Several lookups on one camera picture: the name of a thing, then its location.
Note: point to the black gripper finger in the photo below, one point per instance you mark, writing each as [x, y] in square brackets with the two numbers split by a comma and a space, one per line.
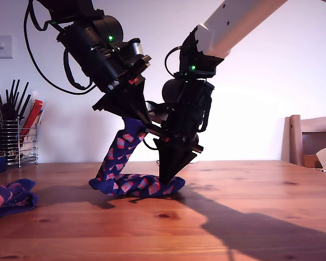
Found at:
[188, 160]
[146, 108]
[171, 160]
[125, 106]

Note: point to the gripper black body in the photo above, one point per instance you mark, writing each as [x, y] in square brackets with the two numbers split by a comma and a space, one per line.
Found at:
[114, 73]
[187, 125]

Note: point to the purple pink patterned sock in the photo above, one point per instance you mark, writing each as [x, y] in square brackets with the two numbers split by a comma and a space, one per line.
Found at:
[8, 198]
[119, 152]

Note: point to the red chopstick packet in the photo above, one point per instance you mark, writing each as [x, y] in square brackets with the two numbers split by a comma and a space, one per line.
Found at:
[31, 117]

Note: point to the black chopstick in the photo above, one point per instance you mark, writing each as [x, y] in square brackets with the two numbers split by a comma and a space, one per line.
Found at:
[15, 93]
[0, 104]
[22, 99]

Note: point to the wooden chair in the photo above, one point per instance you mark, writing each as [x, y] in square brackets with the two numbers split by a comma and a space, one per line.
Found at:
[290, 141]

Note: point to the black round kitchen utensil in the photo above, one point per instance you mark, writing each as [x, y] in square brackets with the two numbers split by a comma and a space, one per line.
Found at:
[8, 111]

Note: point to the cardboard box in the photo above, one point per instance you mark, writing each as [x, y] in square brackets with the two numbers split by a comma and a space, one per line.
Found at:
[311, 161]

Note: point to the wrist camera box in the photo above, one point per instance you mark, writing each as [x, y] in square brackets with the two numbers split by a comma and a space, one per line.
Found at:
[135, 49]
[159, 111]

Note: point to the white light switch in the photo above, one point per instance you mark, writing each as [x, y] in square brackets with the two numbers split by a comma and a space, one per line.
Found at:
[0, 46]

